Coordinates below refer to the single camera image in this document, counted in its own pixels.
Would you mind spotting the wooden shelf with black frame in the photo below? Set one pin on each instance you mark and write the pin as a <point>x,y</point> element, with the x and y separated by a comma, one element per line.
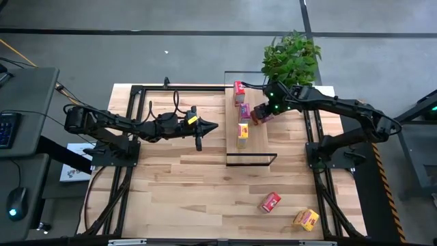
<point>259,143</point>

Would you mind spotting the silver metal bracket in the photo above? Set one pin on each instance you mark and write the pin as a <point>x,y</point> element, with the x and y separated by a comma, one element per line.
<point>126,242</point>
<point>317,243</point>

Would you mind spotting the black desk support beam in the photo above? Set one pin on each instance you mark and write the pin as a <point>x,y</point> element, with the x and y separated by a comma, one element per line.
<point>61,153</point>

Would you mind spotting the red Froot Loops cereal box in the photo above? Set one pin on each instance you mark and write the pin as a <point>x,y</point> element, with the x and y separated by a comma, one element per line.
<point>269,202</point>
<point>239,93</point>

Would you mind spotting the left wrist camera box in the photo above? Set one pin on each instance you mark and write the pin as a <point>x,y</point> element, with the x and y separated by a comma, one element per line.
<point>192,119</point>

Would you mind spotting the black metal rig frame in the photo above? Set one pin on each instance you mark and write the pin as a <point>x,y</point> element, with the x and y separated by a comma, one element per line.
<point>177,88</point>

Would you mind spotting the black computer mouse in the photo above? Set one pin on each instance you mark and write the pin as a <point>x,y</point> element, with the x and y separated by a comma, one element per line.
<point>17,203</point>

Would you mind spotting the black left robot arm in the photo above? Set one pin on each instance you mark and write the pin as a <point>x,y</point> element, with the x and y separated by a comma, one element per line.
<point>116,121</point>

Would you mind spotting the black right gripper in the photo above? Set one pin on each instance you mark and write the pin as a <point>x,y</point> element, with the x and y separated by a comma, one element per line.
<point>281,97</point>

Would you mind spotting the black device with green light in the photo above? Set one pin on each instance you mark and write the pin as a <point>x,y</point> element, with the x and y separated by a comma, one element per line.
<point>433,111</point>

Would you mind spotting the white printed box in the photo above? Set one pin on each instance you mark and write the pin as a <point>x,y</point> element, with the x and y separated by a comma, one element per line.
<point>73,171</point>

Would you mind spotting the purple Raisin Bran cereal box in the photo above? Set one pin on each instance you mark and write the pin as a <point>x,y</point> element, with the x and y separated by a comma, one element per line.
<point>263,120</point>
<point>244,112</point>

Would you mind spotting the yellow Corn Pops cereal box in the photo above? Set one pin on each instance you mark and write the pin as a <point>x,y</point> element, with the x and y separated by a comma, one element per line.
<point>307,220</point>
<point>242,135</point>

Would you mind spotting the black backlit keyboard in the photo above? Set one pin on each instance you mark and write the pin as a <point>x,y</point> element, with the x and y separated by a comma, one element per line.
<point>7,131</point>

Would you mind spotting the black hazard-striped floor mat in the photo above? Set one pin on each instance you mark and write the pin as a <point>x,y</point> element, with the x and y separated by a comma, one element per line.
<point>365,205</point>

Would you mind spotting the grey desk top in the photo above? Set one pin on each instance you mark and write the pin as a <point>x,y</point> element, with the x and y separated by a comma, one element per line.
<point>27,109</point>
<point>24,164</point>

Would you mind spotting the green potted plant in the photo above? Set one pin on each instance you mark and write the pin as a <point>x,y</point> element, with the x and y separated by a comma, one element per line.
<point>290,58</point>

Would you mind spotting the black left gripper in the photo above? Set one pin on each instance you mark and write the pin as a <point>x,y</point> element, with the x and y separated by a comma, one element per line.
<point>198,131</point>

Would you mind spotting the grey metal cart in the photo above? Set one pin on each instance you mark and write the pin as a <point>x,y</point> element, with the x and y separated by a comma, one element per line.
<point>413,150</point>

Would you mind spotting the silver desk caster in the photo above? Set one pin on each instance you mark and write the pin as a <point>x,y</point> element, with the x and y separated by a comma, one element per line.
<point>44,228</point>

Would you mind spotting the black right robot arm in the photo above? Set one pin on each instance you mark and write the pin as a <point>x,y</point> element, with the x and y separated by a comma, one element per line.
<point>341,106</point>

